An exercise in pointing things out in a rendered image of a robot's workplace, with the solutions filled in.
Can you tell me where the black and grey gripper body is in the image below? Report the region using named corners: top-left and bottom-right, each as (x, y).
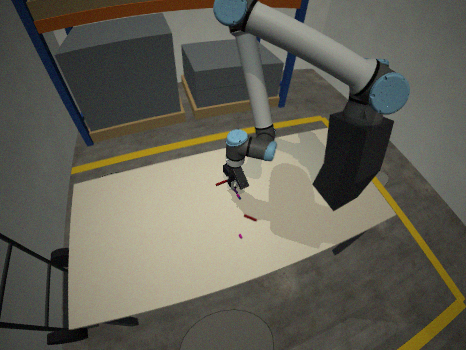
top-left (223, 163), bottom-right (239, 181)

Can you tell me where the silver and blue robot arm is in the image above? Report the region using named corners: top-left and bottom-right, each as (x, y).
top-left (213, 0), bottom-right (410, 190)

